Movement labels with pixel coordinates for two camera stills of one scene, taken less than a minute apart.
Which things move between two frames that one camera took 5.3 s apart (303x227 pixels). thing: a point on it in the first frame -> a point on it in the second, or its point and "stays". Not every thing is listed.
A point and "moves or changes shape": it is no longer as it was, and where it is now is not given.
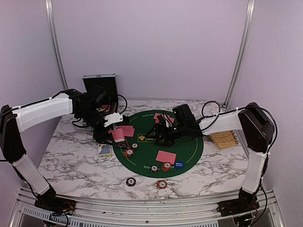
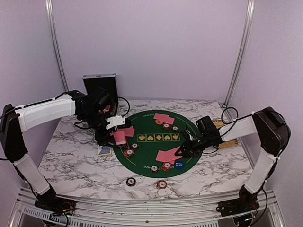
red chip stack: (166, 166) stays
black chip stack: (135, 145) stays
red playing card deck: (118, 135) moves or changes shape
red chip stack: (128, 152) stays
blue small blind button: (179, 164) stays
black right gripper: (158, 127) -> (189, 151)
